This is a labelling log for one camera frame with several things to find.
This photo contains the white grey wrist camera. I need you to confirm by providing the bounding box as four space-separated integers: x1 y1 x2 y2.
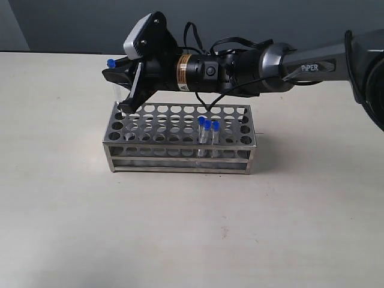
123 11 178 60

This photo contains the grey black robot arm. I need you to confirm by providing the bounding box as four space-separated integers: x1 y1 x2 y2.
102 29 383 128

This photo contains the blue capped tube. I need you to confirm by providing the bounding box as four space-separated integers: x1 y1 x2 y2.
200 119 211 145
197 116 205 157
211 121 220 158
107 58 122 104

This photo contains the stainless steel test tube rack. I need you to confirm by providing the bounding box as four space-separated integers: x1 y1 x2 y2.
103 103 257 174

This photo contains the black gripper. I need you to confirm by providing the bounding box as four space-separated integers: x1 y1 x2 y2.
102 53 231 113

